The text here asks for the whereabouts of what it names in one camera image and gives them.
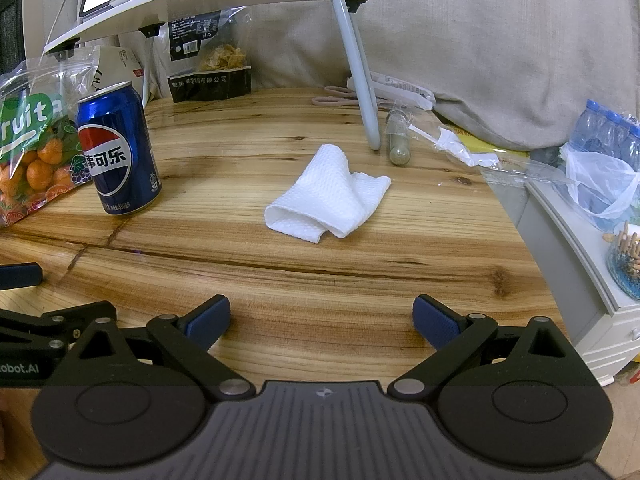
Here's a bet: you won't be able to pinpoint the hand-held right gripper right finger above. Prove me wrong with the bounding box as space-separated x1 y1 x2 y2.
387 295 586 402

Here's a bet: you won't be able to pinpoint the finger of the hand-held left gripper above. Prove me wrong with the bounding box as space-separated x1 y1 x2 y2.
0 301 117 356
0 262 44 291

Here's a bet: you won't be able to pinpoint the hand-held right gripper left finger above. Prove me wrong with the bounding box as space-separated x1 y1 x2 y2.
55 296 255 402

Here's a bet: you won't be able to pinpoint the blue soda can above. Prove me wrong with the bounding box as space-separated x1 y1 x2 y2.
75 80 162 217

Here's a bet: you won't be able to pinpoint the white textured cloth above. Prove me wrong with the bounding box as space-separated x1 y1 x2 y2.
264 143 392 245

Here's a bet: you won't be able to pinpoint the clear bag of oranges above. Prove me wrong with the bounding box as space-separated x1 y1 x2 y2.
0 47 101 231

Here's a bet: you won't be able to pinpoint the white drawer cabinet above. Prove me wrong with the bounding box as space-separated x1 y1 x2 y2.
517 175 640 386

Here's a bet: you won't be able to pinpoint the glass tube with green powder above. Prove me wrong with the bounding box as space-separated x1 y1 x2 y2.
385 102 412 165

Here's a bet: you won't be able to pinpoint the yellow flat packet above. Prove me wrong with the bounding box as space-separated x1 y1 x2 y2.
450 127 531 161

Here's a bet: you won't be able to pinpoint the clear plastic wrapper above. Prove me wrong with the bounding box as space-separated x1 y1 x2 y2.
407 120 501 171

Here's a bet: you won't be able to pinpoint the jar of wooden clothespins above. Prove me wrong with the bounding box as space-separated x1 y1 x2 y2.
602 220 640 308

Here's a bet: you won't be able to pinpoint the white plastic bag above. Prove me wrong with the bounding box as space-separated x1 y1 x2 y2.
557 142 640 231

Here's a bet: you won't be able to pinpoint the black snack bag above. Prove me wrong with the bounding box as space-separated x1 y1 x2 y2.
167 7 252 103

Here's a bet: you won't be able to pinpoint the white paper box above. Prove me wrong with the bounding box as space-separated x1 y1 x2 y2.
92 45 151 106

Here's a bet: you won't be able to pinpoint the white plastic packet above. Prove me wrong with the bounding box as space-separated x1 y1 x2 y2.
347 72 436 109

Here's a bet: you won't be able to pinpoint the pink scissors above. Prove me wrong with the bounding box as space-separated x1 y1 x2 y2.
312 85 362 107

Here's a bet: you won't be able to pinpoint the black mesh chair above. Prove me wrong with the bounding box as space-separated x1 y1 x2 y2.
0 0 26 72

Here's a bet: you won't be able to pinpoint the pack of water bottles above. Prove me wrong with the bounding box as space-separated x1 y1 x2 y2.
570 99 640 176

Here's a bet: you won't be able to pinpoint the beige sofa cover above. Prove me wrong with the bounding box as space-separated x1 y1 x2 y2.
22 0 640 151

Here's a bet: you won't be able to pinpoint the white folding lap table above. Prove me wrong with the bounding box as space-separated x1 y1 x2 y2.
44 0 382 151

